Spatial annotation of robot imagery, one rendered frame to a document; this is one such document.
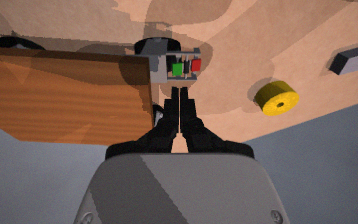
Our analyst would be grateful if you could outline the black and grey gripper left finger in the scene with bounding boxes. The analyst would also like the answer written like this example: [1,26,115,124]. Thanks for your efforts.
[105,87,179,160]

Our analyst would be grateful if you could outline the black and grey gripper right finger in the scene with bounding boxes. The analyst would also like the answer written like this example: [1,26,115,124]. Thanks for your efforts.
[180,87,254,158]

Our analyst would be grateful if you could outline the dark grey rectangular block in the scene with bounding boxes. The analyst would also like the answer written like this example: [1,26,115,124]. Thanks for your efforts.
[330,47,358,75]

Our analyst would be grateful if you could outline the yellow short cylinder with centre hole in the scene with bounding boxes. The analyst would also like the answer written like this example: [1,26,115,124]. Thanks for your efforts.
[255,81,299,116]

